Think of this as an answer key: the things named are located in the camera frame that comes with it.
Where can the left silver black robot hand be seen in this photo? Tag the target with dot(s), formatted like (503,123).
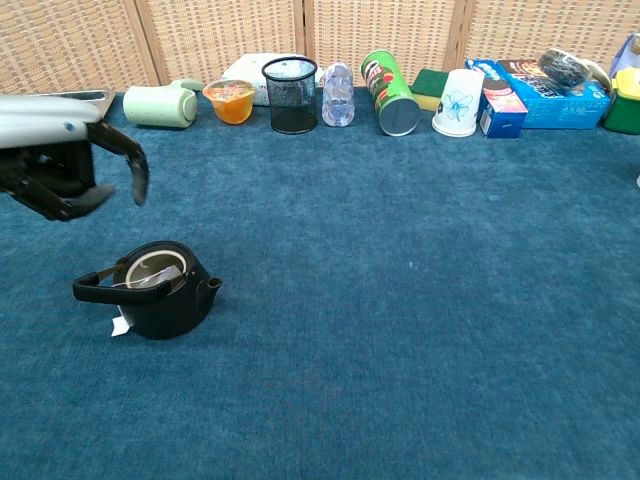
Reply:
(40,120)

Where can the pyramid tea bag with tag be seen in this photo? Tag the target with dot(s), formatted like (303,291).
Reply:
(167,275)

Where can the stainless steel tray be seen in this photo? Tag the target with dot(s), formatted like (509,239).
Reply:
(108,101)

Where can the light green lint roller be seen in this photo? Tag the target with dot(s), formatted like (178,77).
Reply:
(155,105)

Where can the orange jelly cup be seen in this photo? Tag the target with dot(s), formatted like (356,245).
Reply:
(232,109)

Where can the woven rattan folding screen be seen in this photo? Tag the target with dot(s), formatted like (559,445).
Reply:
(225,30)

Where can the white wet wipes pack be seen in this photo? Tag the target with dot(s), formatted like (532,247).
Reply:
(245,67)

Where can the black mesh pen holder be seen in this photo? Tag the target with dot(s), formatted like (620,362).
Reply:
(292,102)

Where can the clear plastic water bottle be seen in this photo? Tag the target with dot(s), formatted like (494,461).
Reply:
(337,95)

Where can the green chips can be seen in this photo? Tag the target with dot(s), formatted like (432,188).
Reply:
(391,87)

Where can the green yellow sponge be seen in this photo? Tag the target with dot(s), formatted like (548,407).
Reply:
(425,85)

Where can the blue table cloth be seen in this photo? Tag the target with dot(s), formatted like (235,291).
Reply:
(400,300)

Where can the white paper cup blue flower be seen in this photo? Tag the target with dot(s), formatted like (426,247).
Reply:
(457,105)

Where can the blue pink cookie box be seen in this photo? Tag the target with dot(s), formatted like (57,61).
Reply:
(500,112)

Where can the brown chocolate pie box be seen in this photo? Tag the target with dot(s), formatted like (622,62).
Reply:
(520,66)

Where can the blue biscuit box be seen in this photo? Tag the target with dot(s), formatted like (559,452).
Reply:
(565,107)

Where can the green container yellow lid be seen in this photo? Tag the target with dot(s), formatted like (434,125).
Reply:
(625,107)

